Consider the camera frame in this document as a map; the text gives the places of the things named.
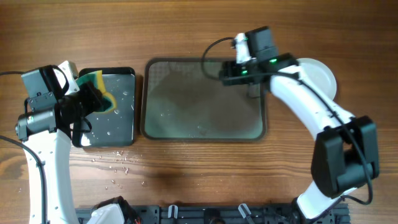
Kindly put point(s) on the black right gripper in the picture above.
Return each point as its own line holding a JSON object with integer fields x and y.
{"x": 227, "y": 73}

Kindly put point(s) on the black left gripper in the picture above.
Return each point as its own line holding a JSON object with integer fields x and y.
{"x": 92, "y": 98}

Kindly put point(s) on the green yellow sponge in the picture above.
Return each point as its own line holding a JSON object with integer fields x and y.
{"x": 96, "y": 77}

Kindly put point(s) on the white plate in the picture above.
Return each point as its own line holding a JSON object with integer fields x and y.
{"x": 320, "y": 75}

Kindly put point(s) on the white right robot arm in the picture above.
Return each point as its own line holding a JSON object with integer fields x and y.
{"x": 345, "y": 157}

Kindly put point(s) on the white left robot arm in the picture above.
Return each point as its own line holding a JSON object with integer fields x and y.
{"x": 46, "y": 136}

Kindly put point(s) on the black water tray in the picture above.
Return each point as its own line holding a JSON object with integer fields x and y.
{"x": 116, "y": 128}

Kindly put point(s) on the dark grey serving tray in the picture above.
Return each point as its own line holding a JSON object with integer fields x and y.
{"x": 179, "y": 103}

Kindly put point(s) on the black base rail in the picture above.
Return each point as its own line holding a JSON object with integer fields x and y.
{"x": 270, "y": 213}

